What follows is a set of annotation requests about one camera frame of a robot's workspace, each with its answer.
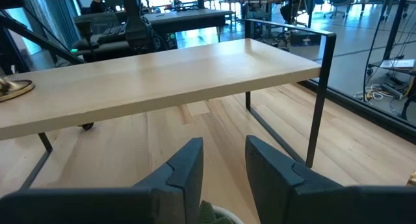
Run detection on white floor cable bundle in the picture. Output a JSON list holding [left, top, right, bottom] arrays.
[[354, 83, 407, 103]]

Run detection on black floor box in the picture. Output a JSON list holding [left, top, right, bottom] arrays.
[[289, 31, 322, 47]]

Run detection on black metal stand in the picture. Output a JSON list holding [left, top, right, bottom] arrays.
[[367, 0, 416, 77]]

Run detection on dark grey desk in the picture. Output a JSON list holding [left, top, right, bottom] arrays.
[[70, 11, 131, 62]]

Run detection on black background table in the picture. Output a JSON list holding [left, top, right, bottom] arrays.
[[142, 8, 235, 43]]

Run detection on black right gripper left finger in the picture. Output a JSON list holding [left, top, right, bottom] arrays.
[[0, 137, 205, 224]]

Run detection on person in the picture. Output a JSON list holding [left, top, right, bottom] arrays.
[[88, 0, 107, 14]]

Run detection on succulent in white pot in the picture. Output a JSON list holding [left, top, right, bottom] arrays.
[[198, 200, 244, 224]]

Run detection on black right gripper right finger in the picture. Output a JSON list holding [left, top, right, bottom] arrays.
[[245, 135, 416, 224]]

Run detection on black aluminium table frame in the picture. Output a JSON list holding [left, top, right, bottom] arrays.
[[0, 0, 416, 143]]

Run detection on office chair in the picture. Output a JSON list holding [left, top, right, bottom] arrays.
[[323, 0, 351, 19]]

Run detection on black keyboard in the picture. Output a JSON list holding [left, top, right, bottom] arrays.
[[96, 23, 128, 45]]

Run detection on wooden shelf with black frame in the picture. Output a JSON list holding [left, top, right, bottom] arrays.
[[0, 18, 337, 191]]

